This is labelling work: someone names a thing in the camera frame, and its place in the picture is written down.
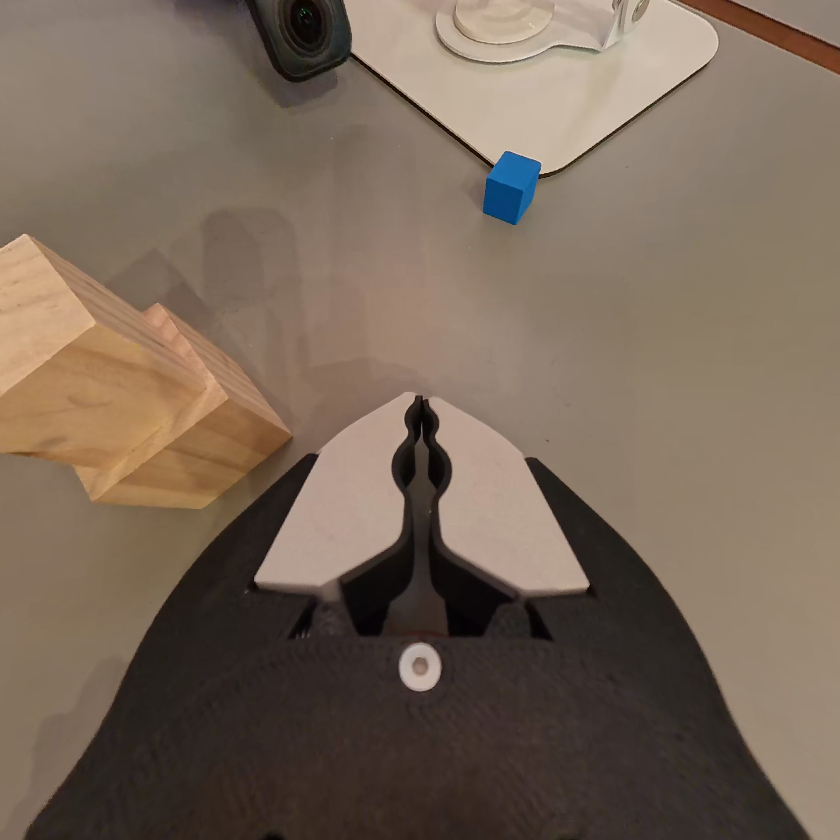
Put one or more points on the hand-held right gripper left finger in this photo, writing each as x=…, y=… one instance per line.
x=341, y=512

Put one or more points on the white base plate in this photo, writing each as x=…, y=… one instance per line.
x=525, y=105

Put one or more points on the small blue cube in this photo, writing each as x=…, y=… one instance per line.
x=508, y=193

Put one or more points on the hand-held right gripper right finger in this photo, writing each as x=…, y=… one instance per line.
x=499, y=518

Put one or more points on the large wooden cube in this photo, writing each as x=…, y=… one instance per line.
x=85, y=387
x=216, y=446

